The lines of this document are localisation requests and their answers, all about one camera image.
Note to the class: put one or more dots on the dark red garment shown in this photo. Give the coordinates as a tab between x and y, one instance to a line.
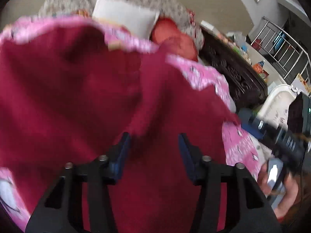
97	106

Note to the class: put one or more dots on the white ornate chair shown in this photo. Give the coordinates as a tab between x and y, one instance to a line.
276	106

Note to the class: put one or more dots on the dark carved wooden cabinet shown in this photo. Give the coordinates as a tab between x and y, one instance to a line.
246	87

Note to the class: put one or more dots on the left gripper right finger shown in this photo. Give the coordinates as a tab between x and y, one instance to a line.
230	200

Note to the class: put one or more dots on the white pillow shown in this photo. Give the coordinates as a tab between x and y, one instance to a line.
138	20

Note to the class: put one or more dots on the metal stair railing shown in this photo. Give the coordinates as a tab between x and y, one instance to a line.
286	55

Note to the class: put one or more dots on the red heart cushion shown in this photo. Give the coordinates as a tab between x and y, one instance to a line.
166	31

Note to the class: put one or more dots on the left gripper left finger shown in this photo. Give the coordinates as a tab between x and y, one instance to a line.
60	208

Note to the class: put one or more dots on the right hand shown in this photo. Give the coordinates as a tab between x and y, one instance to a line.
288	192

